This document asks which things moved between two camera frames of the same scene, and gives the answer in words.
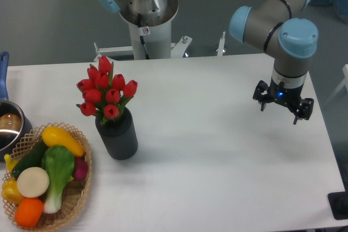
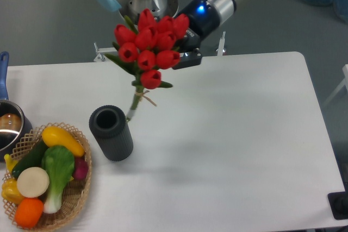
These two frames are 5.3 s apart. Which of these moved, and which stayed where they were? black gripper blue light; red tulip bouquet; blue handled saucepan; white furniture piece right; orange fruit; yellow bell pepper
Moved: black gripper blue light; red tulip bouquet
Stayed: blue handled saucepan; white furniture piece right; orange fruit; yellow bell pepper
